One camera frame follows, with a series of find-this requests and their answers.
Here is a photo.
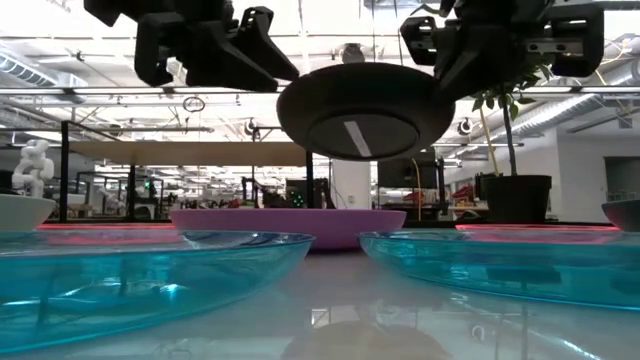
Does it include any black aluminium table frame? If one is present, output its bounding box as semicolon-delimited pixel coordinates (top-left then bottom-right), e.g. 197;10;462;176
42;215;609;227

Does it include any grey bowl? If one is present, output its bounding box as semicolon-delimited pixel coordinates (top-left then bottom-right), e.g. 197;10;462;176
601;199;640;233

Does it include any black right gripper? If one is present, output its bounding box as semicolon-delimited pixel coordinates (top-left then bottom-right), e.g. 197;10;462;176
399;0;605;104

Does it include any purple plate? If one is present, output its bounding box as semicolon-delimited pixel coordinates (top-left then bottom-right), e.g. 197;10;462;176
169;208;407;251

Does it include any dark grey plate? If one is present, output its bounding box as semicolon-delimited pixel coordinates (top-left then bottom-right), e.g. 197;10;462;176
276;62;456;162

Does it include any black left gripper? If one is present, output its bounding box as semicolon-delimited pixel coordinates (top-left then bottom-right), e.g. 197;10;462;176
83;0;301;93

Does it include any wooden shelf with black legs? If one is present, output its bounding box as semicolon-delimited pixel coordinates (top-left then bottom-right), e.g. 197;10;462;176
58;119;316;225

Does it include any black monitor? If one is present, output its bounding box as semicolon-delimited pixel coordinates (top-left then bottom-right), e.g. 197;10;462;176
377;149;440;190

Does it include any black plant pot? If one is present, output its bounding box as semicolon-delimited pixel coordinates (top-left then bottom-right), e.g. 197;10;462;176
482;174;553;225

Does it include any mint green plate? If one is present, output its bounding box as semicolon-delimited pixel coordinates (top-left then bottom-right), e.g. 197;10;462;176
0;193;57;232

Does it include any blue transparent plate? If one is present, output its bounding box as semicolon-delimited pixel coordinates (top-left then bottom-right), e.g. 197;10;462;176
358;229;640;311
0;229;316;355

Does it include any pink transparent plate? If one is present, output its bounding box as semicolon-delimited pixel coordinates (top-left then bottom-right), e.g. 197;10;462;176
454;223;621;245
37;222;184;247

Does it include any green leafy plant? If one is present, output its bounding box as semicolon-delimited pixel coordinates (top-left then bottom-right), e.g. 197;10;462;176
471;49;557;177

